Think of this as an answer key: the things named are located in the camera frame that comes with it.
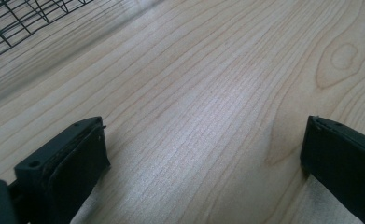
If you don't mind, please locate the black wire basket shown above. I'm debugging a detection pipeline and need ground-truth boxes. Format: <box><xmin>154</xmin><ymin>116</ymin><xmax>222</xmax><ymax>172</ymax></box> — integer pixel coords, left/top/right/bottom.
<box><xmin>0</xmin><ymin>0</ymin><xmax>94</xmax><ymax>65</ymax></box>

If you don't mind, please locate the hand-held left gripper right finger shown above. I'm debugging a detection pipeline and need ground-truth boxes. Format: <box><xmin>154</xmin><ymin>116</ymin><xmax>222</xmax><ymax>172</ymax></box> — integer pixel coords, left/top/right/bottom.
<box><xmin>300</xmin><ymin>115</ymin><xmax>365</xmax><ymax>224</ymax></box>

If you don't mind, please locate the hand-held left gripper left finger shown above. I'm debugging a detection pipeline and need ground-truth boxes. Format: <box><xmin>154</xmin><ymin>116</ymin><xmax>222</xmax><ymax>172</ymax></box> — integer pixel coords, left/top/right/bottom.
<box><xmin>14</xmin><ymin>116</ymin><xmax>112</xmax><ymax>224</ymax></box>

